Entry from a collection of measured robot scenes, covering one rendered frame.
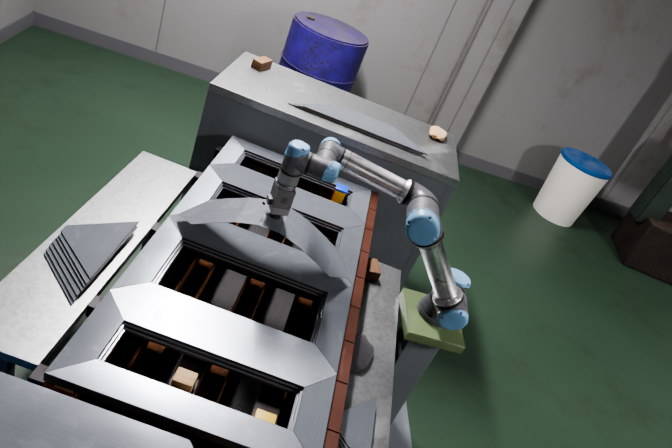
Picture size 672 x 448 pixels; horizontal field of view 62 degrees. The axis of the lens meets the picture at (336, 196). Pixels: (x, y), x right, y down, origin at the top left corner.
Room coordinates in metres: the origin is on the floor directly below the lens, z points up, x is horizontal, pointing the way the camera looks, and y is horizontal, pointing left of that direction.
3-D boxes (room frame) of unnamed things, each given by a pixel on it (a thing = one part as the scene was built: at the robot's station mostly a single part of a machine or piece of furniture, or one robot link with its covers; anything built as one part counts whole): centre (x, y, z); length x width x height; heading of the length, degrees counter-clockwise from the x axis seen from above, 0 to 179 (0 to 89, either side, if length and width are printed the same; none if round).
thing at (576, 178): (5.09, -2.03, 0.31); 0.51 x 0.51 x 0.62
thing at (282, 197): (1.67, 0.19, 1.11); 0.10 x 0.09 x 0.16; 116
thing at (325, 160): (1.70, 0.08, 1.26); 0.11 x 0.11 x 0.08; 4
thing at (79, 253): (1.39, 0.72, 0.77); 0.45 x 0.20 x 0.04; 3
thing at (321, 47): (4.56, 0.56, 0.50); 0.67 x 0.66 x 1.00; 102
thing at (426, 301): (1.88, -0.57, 0.78); 0.15 x 0.15 x 0.10
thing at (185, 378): (1.05, 0.19, 0.79); 0.06 x 0.05 x 0.04; 93
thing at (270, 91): (2.79, 0.13, 1.03); 1.30 x 0.60 x 0.04; 93
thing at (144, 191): (1.54, 0.73, 0.74); 1.20 x 0.26 x 0.03; 3
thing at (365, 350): (1.53, -0.30, 0.70); 0.20 x 0.10 x 0.03; 169
